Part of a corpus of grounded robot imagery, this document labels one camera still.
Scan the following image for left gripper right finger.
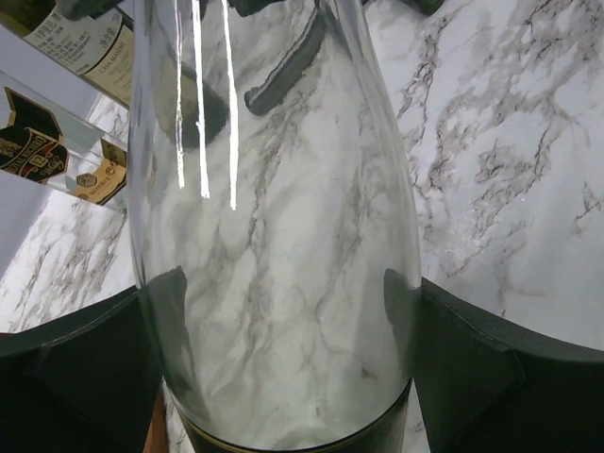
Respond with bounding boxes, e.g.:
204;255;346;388
383;269;603;452

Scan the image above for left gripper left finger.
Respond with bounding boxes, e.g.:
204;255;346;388
1;268;187;452

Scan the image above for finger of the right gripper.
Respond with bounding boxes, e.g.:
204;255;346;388
244;8;326;116

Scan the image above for clear glass wine bottle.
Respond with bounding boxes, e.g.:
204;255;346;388
128;1;421;452

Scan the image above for brown wooden wine rack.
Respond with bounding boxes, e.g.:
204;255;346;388
143;390;169;453

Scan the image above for dark bottle white label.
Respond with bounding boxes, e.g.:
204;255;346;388
1;1;134;108

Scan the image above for clear square whisky bottle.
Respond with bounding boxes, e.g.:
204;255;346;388
1;73;127;213

